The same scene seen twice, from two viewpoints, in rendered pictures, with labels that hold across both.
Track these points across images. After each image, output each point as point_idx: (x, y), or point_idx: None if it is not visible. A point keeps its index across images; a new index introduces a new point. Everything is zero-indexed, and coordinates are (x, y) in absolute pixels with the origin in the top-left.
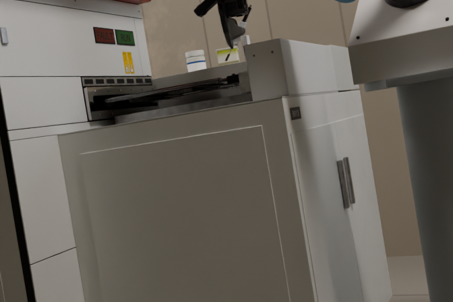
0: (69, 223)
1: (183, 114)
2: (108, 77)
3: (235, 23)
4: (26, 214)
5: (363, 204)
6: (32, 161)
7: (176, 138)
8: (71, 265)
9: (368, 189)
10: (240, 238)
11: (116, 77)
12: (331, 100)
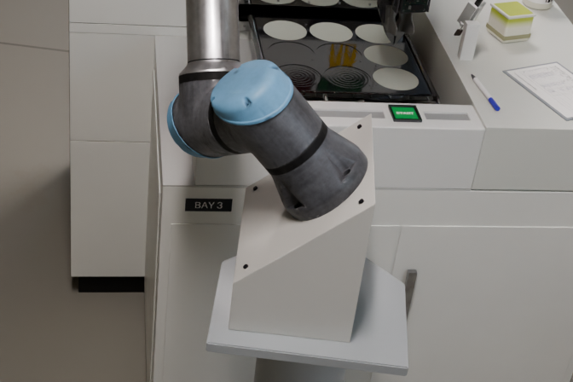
0: (147, 120)
1: (159, 117)
2: None
3: (409, 14)
4: (77, 99)
5: (473, 329)
6: (101, 54)
7: (157, 132)
8: (136, 155)
9: (531, 318)
10: (153, 265)
11: None
12: (418, 199)
